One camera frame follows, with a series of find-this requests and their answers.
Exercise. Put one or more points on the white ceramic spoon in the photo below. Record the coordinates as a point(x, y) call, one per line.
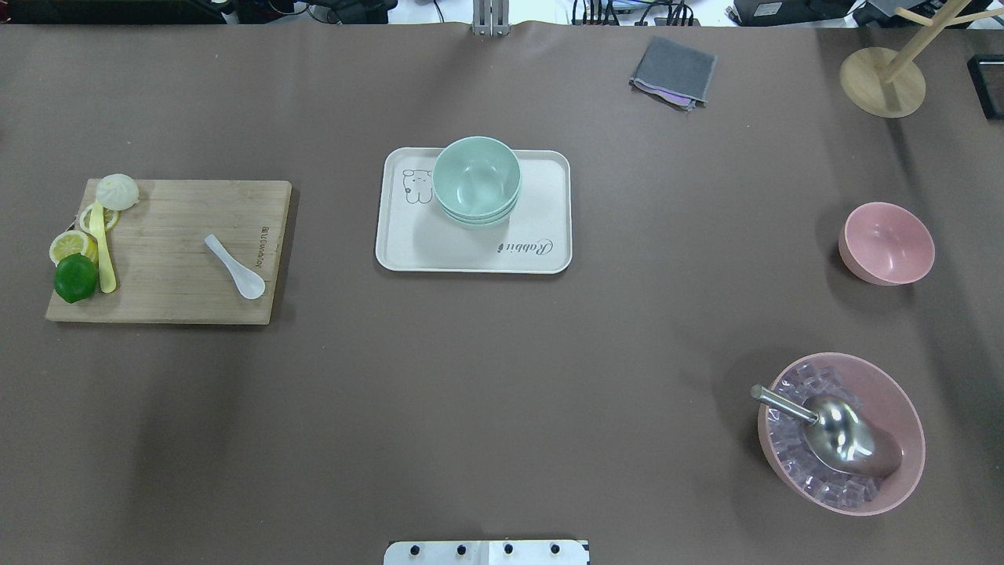
point(249, 284)

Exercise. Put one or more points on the small pink bowl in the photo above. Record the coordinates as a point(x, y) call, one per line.
point(886, 245)

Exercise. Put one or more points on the large pink bowl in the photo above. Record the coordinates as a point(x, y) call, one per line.
point(875, 395)

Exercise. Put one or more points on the cream rabbit tray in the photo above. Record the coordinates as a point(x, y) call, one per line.
point(414, 234)

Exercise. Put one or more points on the green stacked bowls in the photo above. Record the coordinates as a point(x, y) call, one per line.
point(477, 181)

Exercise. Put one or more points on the grey folded cloth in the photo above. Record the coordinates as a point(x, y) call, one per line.
point(675, 73)

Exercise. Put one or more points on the wooden cutting board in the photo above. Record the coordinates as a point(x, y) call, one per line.
point(167, 275)

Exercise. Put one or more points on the metal ice scoop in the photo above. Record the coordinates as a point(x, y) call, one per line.
point(839, 437)

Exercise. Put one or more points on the lemon slice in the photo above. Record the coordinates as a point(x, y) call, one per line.
point(83, 222)

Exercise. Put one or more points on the white steamed bun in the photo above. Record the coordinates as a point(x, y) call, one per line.
point(117, 192)

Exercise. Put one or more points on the green lime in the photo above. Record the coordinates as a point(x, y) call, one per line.
point(76, 278)

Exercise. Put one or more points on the lemon half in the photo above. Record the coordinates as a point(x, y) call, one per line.
point(72, 242)

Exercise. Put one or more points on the wooden cup tree stand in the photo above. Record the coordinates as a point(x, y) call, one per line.
point(888, 83)

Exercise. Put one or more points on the black glass rack tray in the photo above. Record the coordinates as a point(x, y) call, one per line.
point(986, 71)

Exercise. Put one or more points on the aluminium frame post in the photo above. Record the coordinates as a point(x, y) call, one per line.
point(491, 18)

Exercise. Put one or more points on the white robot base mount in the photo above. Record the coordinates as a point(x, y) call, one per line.
point(518, 551)

